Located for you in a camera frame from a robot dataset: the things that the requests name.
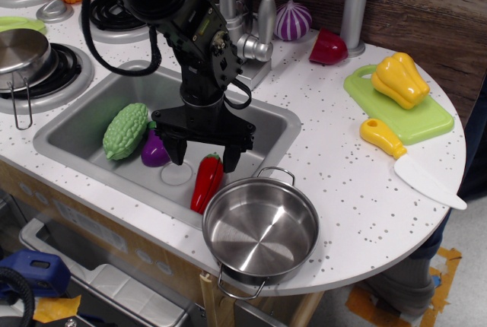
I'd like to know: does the purple toy eggplant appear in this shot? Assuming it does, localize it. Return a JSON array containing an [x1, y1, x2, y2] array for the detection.
[[141, 121, 170, 167]]

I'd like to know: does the red toy chili pepper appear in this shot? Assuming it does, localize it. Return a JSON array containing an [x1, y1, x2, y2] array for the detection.
[[190, 153, 224, 214]]

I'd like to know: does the dark red toy vegetable half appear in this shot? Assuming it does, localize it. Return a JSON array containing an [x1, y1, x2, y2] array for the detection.
[[309, 28, 349, 65]]

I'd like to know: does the silver stove knob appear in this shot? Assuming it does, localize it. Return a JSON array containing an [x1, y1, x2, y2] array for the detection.
[[36, 0, 74, 24]]

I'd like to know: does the person leg with grey sock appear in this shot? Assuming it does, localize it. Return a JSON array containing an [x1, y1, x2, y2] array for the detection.
[[365, 81, 486, 316]]

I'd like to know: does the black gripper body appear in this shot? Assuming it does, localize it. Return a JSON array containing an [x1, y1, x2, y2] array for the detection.
[[151, 97, 256, 151]]

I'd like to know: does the grey toy sink basin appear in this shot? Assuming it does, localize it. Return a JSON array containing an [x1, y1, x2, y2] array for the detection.
[[33, 68, 301, 228]]

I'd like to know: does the green toy cutting board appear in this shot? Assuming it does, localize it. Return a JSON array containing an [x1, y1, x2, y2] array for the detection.
[[343, 65, 454, 145]]

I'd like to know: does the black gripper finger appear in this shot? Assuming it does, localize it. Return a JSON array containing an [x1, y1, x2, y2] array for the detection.
[[162, 135, 187, 166], [223, 145, 241, 173]]

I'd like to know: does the grey support pole right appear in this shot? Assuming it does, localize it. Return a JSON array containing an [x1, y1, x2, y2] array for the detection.
[[340, 0, 367, 58]]

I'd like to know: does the green toy bitter gourd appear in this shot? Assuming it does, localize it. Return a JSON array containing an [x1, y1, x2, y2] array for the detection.
[[102, 103, 148, 160]]

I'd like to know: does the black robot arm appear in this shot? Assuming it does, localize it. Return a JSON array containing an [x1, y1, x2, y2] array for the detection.
[[120, 0, 256, 173]]

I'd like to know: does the blue clamp tool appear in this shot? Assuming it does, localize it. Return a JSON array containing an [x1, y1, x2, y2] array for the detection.
[[1, 249, 71, 297]]

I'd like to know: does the steel pot with handles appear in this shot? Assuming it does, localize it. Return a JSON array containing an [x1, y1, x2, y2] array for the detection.
[[202, 172, 320, 300]]

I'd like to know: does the wooden toy kitchen cabinet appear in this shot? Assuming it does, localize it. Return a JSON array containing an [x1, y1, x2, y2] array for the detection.
[[1, 162, 323, 326]]

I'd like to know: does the back right stove burner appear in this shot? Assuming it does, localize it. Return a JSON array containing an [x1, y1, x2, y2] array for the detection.
[[88, 0, 149, 44]]

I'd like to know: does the yellow handled toy knife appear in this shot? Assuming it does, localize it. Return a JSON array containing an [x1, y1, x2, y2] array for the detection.
[[359, 119, 467, 210]]

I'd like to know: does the front left stove burner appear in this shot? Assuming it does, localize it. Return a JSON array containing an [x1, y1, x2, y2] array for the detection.
[[1, 43, 94, 115]]

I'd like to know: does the purple striped toy onion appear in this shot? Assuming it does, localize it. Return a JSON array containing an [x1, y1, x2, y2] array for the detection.
[[274, 0, 312, 41]]

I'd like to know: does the silver toy faucet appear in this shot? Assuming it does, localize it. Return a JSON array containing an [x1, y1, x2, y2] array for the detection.
[[218, 0, 276, 90]]

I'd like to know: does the green toy plate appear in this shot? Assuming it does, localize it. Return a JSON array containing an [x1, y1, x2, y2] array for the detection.
[[0, 16, 46, 34]]

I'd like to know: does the steel pan with wire handle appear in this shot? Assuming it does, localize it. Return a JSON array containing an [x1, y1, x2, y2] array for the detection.
[[1, 28, 59, 117]]

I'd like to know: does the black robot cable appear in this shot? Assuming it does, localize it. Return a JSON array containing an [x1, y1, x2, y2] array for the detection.
[[81, 0, 163, 78]]

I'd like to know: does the yellow toy bell pepper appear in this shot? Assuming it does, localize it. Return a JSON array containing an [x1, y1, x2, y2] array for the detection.
[[371, 52, 430, 110]]

